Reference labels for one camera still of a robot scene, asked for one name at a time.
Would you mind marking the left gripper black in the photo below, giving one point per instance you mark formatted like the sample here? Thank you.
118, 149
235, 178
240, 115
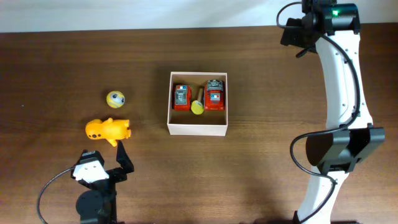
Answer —
121, 173

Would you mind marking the yellow face ball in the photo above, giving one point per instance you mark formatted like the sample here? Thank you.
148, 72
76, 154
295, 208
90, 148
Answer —
115, 99

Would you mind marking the white cardboard box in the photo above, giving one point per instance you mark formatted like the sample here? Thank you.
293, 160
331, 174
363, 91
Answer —
209, 123

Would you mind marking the red toy police car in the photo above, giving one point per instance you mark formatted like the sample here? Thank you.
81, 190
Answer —
182, 97

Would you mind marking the red toy fire truck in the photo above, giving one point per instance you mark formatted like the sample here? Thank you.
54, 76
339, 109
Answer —
214, 95

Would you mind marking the yellow wooden rattle drum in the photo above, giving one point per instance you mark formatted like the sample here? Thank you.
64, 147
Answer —
197, 106

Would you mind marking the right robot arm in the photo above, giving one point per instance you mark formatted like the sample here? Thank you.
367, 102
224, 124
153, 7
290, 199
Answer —
350, 136

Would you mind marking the orange toy dog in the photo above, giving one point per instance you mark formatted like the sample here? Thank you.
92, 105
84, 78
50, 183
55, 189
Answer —
111, 130

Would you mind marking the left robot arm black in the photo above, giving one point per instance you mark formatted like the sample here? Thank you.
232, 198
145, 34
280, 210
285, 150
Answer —
98, 203

